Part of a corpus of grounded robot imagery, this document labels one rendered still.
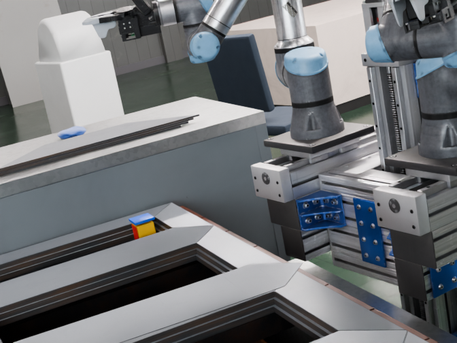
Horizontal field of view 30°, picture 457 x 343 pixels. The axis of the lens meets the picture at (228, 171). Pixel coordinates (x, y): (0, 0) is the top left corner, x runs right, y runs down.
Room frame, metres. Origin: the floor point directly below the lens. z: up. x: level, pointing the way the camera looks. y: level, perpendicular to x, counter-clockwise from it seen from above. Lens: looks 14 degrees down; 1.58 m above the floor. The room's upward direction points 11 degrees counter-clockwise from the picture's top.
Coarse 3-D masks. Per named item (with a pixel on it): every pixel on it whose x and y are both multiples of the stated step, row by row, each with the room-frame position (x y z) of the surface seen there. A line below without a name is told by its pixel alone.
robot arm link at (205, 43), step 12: (216, 0) 2.29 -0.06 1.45; (228, 0) 2.27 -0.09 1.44; (240, 0) 2.28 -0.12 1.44; (216, 12) 2.27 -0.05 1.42; (228, 12) 2.27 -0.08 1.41; (204, 24) 2.28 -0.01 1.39; (216, 24) 2.27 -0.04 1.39; (228, 24) 2.28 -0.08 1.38; (192, 36) 2.31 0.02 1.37; (204, 36) 2.24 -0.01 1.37; (216, 36) 2.27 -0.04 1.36; (192, 48) 2.25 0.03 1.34; (204, 48) 2.24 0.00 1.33; (216, 48) 2.25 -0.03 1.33; (204, 60) 2.25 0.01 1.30
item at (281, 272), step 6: (252, 264) 1.88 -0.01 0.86; (258, 264) 1.88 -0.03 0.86; (264, 264) 1.87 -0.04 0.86; (270, 264) 1.86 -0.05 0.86; (276, 264) 1.85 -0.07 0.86; (282, 264) 1.85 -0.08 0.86; (264, 270) 1.83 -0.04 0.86; (270, 270) 1.82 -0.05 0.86; (276, 270) 1.82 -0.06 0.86; (282, 270) 1.81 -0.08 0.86; (288, 270) 1.80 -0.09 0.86; (294, 270) 1.79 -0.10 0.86; (276, 276) 1.78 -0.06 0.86; (282, 276) 1.77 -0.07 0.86; (288, 276) 1.77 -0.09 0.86; (282, 282) 1.74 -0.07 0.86
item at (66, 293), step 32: (160, 224) 2.38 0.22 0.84; (32, 256) 2.29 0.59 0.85; (64, 256) 2.31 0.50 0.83; (160, 256) 2.08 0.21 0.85; (192, 256) 2.10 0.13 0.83; (64, 288) 1.99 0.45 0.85; (96, 288) 2.00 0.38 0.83; (0, 320) 1.92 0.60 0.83; (192, 320) 1.64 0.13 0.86; (224, 320) 1.65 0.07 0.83; (288, 320) 1.63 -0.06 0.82; (320, 320) 1.52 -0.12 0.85
